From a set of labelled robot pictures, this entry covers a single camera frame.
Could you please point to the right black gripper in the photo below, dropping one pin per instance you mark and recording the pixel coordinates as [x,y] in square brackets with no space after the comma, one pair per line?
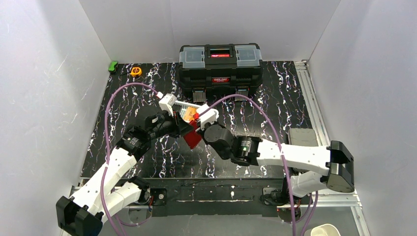
[201,131]

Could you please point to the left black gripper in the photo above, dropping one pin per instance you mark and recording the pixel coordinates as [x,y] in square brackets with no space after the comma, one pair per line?
[182,125]

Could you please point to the red leather card holder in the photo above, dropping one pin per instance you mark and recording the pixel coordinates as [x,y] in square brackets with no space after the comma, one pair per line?
[193,138]

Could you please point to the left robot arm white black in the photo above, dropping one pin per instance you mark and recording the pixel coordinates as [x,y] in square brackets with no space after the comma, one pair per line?
[86,211]

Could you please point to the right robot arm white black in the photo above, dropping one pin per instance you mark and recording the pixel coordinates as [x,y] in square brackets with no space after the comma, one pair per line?
[326,167]

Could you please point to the white plastic basket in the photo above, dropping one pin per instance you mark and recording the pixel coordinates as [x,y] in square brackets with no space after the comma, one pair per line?
[182,106]

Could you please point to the black plastic toolbox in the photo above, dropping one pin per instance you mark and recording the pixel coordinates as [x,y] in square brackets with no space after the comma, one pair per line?
[222,69]

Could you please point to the orange tape measure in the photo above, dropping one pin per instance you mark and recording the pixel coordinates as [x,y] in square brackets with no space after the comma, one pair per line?
[136,72]

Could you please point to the green small object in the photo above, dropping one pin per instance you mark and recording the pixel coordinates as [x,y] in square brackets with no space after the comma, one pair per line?
[113,66]

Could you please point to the white cup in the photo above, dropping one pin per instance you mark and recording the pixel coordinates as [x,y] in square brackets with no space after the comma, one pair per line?
[323,230]

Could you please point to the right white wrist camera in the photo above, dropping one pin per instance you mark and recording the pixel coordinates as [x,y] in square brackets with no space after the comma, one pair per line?
[206,114]

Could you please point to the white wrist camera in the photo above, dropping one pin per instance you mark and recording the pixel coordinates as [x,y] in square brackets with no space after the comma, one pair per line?
[206,114]
[166,102]

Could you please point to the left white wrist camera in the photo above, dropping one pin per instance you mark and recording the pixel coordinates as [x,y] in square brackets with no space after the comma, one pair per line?
[166,102]

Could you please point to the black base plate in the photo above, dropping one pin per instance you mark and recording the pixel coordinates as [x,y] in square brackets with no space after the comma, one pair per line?
[211,196]

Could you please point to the aluminium rail frame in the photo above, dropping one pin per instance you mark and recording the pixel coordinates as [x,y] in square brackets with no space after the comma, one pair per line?
[281,102]

